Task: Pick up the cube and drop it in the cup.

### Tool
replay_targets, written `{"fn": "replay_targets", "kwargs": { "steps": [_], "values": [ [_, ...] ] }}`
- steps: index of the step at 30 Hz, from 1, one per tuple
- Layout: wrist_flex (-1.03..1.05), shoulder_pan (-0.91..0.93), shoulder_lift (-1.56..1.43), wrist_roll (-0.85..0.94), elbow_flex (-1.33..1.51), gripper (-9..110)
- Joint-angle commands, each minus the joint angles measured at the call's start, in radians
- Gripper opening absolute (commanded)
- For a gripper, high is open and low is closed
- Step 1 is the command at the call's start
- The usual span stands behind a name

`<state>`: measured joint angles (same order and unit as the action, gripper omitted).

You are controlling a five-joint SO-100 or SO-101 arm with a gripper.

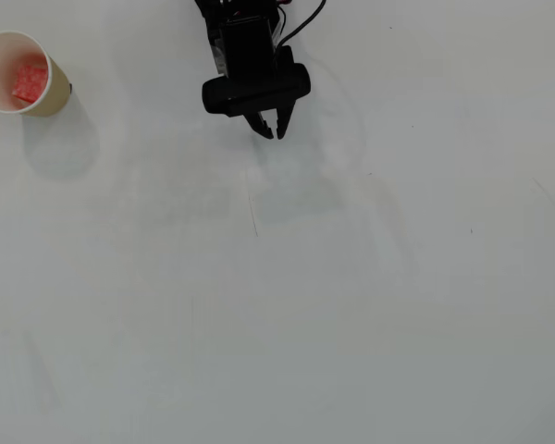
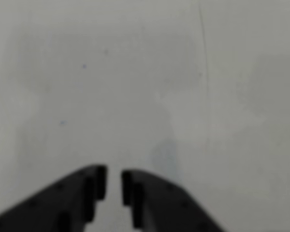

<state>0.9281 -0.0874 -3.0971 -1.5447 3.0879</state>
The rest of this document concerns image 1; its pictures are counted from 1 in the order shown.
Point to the red cube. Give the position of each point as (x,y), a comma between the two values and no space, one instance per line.
(29,84)

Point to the beige paper cup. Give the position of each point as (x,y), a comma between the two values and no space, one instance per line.
(55,99)

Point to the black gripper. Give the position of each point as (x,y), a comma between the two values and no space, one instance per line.
(269,121)

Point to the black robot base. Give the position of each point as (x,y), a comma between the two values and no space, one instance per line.
(202,7)

